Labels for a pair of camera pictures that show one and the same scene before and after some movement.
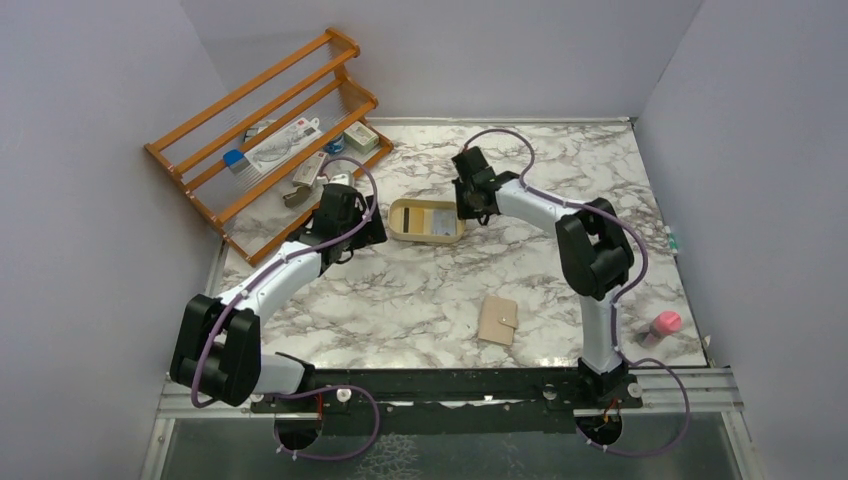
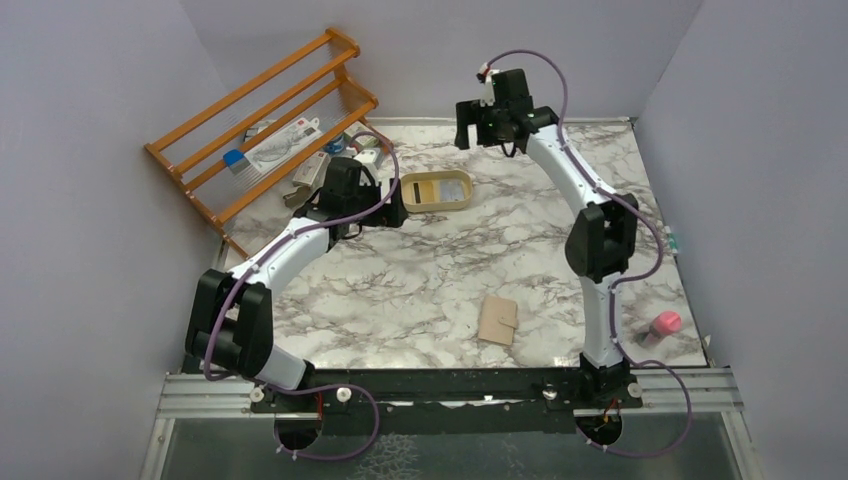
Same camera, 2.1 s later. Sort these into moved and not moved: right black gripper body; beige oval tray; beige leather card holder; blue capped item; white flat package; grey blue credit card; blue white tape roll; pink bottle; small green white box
Moved: right black gripper body; beige oval tray; grey blue credit card
Not moved: pink bottle; small green white box; blue capped item; white flat package; blue white tape roll; beige leather card holder
